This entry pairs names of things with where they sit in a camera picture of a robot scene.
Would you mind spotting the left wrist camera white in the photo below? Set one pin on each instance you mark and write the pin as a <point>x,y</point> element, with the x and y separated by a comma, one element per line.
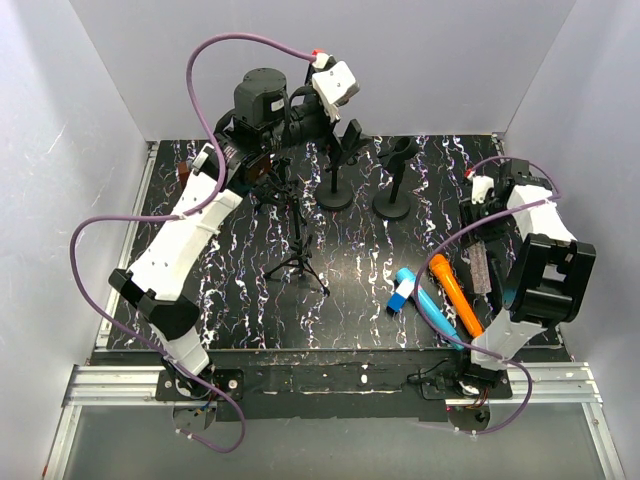
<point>335,84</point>

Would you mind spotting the brown red box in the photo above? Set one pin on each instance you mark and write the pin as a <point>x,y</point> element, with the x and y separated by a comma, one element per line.
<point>183,173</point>

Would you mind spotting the cyan toy microphone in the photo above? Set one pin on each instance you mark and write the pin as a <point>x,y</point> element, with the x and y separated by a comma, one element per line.
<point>432,311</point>

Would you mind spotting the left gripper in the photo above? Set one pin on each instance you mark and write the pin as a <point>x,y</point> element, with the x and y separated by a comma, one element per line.
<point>352,140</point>

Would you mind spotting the shock mount tripod stand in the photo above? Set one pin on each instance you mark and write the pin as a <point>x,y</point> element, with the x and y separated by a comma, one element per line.
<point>301,254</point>

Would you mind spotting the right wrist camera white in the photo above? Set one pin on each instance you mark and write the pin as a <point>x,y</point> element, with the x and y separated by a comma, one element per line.
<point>481,187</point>

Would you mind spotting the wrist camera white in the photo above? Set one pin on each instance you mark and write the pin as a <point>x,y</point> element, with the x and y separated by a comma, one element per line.
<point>481,187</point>
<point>335,84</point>

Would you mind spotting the blue white block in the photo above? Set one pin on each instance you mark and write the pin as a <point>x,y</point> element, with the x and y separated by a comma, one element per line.
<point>400,295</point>

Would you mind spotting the glitter silver microphone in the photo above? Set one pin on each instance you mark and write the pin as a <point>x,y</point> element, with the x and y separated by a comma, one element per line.
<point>479,268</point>

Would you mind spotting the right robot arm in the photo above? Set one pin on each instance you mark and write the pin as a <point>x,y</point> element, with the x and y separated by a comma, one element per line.
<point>525,259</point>

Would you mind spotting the aluminium frame rail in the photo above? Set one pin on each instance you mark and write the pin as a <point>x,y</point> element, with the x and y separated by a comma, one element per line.
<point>120,386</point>

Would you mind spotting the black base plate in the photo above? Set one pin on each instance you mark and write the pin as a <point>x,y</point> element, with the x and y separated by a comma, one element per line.
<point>324,384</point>

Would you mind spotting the round base stand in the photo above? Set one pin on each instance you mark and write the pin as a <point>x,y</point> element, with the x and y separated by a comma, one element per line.
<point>332,194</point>
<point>390,203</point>

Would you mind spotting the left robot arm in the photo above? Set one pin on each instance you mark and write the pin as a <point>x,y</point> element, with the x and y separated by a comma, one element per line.
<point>238,160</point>

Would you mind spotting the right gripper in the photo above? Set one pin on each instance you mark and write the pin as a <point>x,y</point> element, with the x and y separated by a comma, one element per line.
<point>482,234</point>

